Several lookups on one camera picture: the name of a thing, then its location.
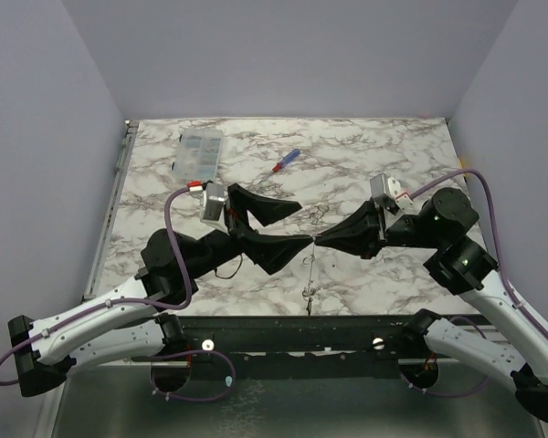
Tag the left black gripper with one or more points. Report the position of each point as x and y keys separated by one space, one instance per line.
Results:
x=271 y=251

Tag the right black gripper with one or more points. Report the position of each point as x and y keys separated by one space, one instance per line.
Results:
x=382 y=229

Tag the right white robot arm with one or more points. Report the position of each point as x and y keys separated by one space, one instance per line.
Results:
x=466 y=270

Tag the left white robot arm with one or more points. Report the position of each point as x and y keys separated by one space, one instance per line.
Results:
x=136 y=318

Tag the blue red screwdriver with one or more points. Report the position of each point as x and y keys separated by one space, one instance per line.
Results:
x=283 y=163

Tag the clear plastic organizer box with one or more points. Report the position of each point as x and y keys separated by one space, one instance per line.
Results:
x=197 y=155

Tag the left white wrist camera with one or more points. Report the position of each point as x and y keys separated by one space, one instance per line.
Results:
x=213 y=202

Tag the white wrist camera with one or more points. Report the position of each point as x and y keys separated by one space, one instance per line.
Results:
x=388 y=193
x=213 y=202

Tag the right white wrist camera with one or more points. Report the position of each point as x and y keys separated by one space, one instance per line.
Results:
x=388 y=193

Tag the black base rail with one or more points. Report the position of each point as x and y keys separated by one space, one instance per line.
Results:
x=293 y=348

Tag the aluminium side rail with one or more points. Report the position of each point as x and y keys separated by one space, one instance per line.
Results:
x=120 y=173

